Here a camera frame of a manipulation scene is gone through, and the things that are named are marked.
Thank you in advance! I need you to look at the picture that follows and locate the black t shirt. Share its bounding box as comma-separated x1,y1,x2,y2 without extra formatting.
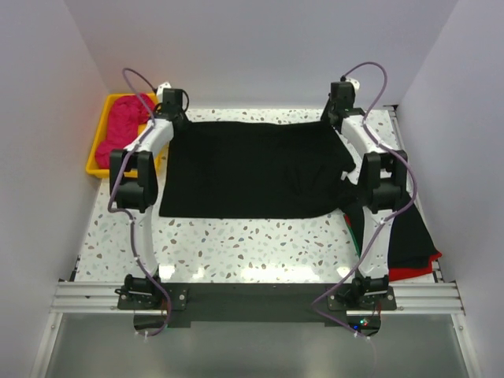
342,202,442,281
159,121,356,219

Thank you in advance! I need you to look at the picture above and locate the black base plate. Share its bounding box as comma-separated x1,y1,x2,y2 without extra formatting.
115,276,397,330

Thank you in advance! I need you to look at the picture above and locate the yellow plastic bin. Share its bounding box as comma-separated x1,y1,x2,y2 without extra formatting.
85,92,166,178

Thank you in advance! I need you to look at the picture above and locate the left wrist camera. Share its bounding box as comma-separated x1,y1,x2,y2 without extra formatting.
156,82,172,102

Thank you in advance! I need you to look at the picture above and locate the pink crumpled t shirt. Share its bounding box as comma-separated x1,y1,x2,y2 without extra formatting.
94,93,157,170

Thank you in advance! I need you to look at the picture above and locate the folded green t shirt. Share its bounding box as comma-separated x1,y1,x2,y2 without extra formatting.
344,214,361,258

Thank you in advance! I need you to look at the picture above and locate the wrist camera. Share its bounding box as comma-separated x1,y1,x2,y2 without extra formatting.
156,82,172,102
346,77,360,92

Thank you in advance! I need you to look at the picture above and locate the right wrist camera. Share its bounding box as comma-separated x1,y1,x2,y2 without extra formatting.
346,77,360,92

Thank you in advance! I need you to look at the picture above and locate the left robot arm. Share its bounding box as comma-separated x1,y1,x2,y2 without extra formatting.
108,83,190,312

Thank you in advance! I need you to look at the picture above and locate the folded red t shirt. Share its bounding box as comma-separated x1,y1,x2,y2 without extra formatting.
344,212,443,283

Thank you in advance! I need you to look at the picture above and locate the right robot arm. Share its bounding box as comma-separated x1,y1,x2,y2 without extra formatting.
323,76,407,307

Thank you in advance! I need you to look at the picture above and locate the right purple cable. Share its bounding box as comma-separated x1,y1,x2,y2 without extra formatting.
311,61,417,328

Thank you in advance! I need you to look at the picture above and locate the folded black t shirt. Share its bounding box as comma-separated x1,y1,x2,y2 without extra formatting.
342,202,442,281

